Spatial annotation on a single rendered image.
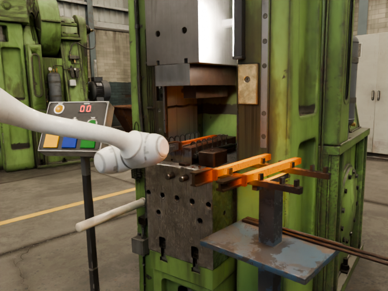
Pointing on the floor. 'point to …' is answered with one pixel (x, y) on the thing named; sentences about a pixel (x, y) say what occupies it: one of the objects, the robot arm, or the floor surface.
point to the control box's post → (89, 218)
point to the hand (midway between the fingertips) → (171, 146)
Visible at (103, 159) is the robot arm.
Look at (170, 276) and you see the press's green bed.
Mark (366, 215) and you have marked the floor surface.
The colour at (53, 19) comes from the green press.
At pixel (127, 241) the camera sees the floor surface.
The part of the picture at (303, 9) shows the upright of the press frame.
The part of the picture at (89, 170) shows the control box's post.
